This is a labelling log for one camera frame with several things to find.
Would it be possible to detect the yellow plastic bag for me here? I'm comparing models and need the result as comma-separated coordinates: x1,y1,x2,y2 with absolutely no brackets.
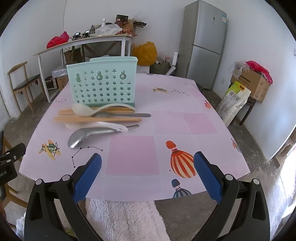
131,42,158,66

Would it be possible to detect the white plastic spoon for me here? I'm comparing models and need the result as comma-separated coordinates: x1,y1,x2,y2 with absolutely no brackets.
64,122,128,133
72,103,136,116

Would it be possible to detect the clear plastic bag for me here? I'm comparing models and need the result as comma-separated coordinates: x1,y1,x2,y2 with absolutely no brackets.
228,61,250,76

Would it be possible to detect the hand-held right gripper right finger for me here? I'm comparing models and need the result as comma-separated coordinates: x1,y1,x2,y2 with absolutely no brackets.
194,151,270,241

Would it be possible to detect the red plastic bag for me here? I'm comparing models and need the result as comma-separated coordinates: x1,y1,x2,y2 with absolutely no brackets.
46,31,70,49

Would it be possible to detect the brown paper bag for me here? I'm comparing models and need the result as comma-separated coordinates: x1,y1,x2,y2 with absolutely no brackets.
63,46,84,65

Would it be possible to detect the black and white appliance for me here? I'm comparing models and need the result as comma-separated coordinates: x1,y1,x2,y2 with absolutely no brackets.
45,76,58,91

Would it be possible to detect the teal plastic utensil holder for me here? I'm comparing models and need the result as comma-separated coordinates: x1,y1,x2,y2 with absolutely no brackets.
66,57,138,110

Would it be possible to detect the silver refrigerator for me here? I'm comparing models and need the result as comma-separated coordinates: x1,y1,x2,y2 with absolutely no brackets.
184,0,228,90

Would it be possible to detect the brown clutter pile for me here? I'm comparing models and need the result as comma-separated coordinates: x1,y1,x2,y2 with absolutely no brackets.
115,14,147,35

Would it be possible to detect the white plastic bag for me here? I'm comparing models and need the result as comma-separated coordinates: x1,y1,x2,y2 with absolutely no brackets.
94,24,122,37

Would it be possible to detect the white side table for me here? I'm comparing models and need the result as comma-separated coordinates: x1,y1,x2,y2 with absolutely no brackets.
33,35,135,103

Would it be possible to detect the white and yellow rice bag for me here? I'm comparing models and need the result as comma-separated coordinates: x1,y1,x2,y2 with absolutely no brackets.
216,80,252,127

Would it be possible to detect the pink printed tablecloth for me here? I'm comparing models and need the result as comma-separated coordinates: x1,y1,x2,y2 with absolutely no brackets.
18,73,251,202

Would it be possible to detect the green bag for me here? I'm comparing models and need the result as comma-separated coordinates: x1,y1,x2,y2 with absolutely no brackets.
150,61,172,75

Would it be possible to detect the large cardboard box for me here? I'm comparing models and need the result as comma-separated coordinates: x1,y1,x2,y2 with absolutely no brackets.
231,68,271,103

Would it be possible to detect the dark stool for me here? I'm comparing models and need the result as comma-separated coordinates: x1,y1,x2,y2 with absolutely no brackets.
238,97,257,126

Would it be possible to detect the stainless steel spoon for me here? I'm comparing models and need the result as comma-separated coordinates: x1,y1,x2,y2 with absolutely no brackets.
94,112,151,117
68,125,140,149

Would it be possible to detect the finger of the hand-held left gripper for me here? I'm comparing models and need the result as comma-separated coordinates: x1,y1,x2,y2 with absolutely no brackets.
0,142,26,163

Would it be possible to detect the white board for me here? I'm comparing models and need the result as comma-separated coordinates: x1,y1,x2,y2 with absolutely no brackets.
165,52,179,76

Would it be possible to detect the red cloth bag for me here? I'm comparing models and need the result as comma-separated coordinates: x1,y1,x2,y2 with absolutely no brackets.
245,61,273,85

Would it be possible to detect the small cardboard box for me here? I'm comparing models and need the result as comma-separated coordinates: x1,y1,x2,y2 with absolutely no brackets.
56,76,70,90

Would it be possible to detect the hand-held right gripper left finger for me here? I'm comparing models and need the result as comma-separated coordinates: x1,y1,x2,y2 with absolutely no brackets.
24,153,102,241

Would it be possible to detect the white fluffy robe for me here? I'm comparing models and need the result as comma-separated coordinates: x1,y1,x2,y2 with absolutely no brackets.
85,198,170,241

